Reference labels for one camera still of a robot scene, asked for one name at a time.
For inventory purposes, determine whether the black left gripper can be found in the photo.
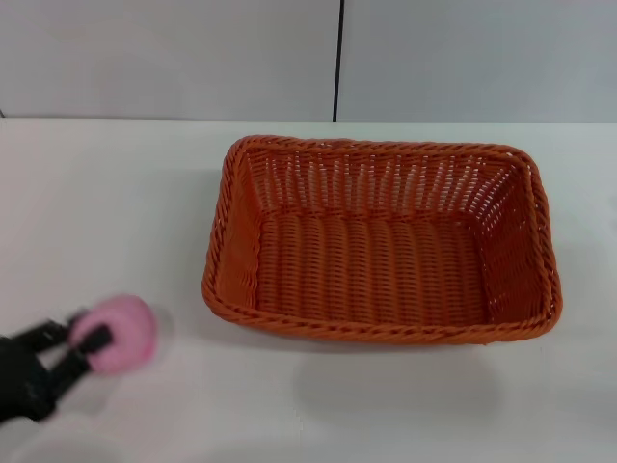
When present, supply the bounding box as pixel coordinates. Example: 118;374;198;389
0;312;116;426

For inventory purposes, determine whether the pink peach toy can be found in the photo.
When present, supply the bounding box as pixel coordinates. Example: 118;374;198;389
68;294;159;376

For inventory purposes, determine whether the orange woven plastic basket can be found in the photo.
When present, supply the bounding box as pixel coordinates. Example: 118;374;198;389
200;134;564;347

